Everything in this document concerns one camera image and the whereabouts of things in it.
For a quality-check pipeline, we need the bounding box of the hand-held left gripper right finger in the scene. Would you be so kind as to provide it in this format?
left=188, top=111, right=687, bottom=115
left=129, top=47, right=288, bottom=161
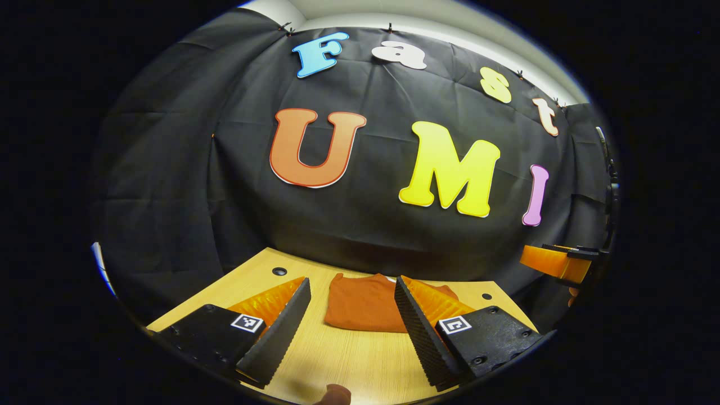
left=394, top=274, right=545, bottom=393

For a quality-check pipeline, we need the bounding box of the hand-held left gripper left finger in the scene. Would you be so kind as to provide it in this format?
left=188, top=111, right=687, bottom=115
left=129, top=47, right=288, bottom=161
left=147, top=276, right=312, bottom=390

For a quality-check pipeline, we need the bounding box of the rust orange button-up shirt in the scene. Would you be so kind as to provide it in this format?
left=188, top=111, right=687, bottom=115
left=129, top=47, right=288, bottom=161
left=324, top=272, right=459, bottom=334

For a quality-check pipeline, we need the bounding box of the black backdrop cloth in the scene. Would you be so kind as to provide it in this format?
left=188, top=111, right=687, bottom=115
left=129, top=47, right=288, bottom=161
left=90, top=8, right=619, bottom=332

